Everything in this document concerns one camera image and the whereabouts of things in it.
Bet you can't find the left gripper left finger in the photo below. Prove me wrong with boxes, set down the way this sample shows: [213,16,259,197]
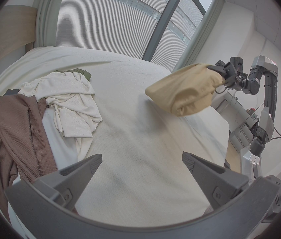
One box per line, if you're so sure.
[34,154,103,211]

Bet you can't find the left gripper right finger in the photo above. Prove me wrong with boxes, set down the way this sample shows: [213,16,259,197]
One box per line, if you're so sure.
[182,151,250,211]

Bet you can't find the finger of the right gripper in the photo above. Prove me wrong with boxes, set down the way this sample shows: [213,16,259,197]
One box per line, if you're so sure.
[206,64,225,76]

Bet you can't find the yellow shorts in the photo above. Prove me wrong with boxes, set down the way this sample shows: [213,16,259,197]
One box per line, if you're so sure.
[145,63,224,117]

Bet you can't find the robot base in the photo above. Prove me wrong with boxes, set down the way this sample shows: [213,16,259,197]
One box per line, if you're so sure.
[224,93,264,180]

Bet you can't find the bed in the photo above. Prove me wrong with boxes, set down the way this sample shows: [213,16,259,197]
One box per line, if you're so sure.
[0,5,230,223]

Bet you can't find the brown garment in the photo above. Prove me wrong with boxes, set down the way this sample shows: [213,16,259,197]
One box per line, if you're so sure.
[0,94,58,223]

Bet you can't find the cream white garment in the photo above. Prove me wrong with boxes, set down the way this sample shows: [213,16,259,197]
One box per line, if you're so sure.
[18,71,103,139]

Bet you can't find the olive green garment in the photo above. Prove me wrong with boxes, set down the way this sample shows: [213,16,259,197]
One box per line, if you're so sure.
[53,69,92,81]

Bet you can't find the window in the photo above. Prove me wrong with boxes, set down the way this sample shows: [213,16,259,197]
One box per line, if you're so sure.
[56,0,217,72]

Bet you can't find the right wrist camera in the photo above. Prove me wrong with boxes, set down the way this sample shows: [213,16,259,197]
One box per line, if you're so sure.
[230,56,243,71]

